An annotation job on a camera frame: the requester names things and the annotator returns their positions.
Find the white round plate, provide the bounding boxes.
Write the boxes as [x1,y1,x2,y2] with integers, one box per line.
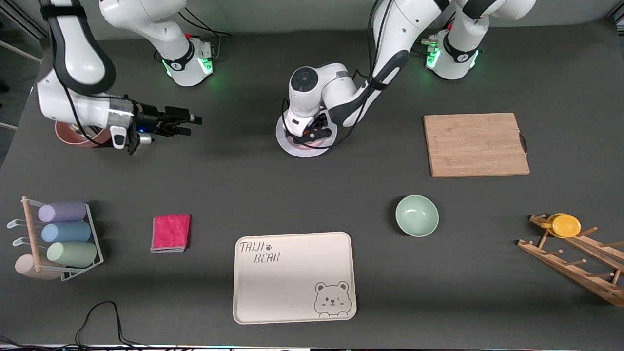
[275,108,338,158]

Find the black right arm base cable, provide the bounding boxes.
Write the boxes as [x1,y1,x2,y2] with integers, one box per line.
[154,7,232,64]

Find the wooden cutting board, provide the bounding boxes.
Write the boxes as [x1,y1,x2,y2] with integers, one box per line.
[423,113,531,178]

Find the pink bowl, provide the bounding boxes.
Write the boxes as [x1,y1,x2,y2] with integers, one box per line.
[55,121,116,148]

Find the wooden mug rack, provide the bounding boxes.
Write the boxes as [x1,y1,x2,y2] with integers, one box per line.
[517,214,624,307]

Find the black table edge cable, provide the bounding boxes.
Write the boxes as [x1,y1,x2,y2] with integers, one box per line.
[0,301,164,351]

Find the green cup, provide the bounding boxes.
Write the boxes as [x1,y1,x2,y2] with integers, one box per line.
[46,241,98,268]

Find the light green bowl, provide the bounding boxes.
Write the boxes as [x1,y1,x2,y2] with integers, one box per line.
[395,195,439,238]

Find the purple cup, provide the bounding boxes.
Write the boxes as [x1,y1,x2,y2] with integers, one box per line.
[38,201,87,223]

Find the yellow mug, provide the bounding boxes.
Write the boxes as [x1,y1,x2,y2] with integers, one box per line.
[540,213,582,238]

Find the pink folded cloth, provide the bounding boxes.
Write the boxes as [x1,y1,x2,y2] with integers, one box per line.
[150,214,192,253]

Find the beige cup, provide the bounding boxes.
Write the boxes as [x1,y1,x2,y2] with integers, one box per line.
[15,254,61,281]

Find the blue cup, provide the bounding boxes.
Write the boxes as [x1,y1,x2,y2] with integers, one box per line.
[41,222,92,243]

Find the white wire cup rack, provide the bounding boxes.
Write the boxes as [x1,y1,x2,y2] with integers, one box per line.
[7,196,104,282]

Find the beige bear print tray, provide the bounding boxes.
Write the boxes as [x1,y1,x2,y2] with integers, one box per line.
[233,232,357,325]

